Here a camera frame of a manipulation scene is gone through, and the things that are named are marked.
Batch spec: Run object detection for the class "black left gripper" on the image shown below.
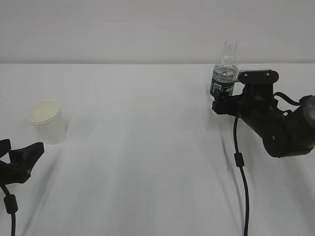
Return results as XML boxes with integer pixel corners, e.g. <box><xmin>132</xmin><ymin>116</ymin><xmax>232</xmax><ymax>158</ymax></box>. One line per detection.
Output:
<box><xmin>0</xmin><ymin>139</ymin><xmax>44</xmax><ymax>185</ymax></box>

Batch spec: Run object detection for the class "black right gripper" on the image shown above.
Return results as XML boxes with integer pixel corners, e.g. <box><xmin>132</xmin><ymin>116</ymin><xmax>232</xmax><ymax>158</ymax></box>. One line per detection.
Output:
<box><xmin>212</xmin><ymin>85</ymin><xmax>299</xmax><ymax>157</ymax></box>

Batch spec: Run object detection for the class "Yibao mineral water bottle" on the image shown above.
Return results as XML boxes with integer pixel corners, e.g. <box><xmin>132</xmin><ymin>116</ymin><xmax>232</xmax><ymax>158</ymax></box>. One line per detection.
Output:
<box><xmin>209</xmin><ymin>41</ymin><xmax>238</xmax><ymax>102</ymax></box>

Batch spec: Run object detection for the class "white paper cup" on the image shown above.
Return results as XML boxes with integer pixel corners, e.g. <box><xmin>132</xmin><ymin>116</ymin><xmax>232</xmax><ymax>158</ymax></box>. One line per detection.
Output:
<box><xmin>26</xmin><ymin>99</ymin><xmax>66</xmax><ymax>145</ymax></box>

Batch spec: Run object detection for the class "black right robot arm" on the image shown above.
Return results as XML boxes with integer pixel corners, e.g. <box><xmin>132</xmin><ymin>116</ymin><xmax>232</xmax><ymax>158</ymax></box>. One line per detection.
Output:
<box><xmin>212</xmin><ymin>85</ymin><xmax>315</xmax><ymax>158</ymax></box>

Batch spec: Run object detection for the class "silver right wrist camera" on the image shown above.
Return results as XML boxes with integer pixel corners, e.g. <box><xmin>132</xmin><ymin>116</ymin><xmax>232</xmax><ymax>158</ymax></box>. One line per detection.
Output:
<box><xmin>236</xmin><ymin>69</ymin><xmax>279</xmax><ymax>85</ymax></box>

